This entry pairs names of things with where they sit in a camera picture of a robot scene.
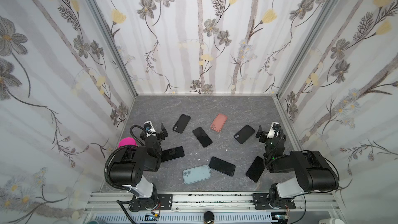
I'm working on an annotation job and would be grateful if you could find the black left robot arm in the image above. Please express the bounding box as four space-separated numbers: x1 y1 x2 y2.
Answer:
104 124 168 212

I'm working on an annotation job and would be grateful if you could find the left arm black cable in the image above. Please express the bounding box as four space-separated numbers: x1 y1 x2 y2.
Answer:
104 144 137 191

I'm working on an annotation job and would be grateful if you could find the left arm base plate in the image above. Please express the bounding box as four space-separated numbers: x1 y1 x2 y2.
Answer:
129 193 173 211

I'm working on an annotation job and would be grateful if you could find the magenta plastic goblet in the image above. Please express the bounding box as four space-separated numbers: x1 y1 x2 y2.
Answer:
118 137 137 147

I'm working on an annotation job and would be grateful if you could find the light blue phone case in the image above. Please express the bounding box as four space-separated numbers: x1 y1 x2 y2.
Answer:
182 165 211 185

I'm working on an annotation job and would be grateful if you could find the pink-edged phone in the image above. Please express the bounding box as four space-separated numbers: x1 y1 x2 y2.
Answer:
246 156 265 183

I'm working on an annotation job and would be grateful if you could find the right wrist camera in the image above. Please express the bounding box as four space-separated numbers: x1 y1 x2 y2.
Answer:
267 122 280 139

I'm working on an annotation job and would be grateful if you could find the aluminium mounting rail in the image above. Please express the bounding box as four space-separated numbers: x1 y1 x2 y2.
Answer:
84 191 340 214

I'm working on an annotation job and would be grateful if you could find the black phone front centre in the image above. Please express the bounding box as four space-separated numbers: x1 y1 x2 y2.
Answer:
209 157 236 177

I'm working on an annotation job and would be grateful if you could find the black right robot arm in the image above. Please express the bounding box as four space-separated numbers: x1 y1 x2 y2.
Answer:
256 122 340 209

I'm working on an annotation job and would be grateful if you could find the blue-edged phone left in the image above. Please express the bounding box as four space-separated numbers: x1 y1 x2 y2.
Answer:
161 146 185 162

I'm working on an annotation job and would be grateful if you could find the black phone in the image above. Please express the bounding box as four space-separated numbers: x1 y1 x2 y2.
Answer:
209 157 236 177
192 127 212 148

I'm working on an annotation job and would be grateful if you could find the black round knob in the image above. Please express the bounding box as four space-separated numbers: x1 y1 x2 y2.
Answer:
203 211 215 224

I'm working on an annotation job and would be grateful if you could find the black phone case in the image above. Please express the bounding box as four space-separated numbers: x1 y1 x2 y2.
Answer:
234 124 255 144
173 114 191 134

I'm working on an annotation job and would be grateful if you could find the pink phone case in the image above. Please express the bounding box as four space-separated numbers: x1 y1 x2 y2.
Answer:
210 113 228 132

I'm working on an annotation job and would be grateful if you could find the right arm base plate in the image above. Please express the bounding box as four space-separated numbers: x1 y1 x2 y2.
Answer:
252 193 296 210

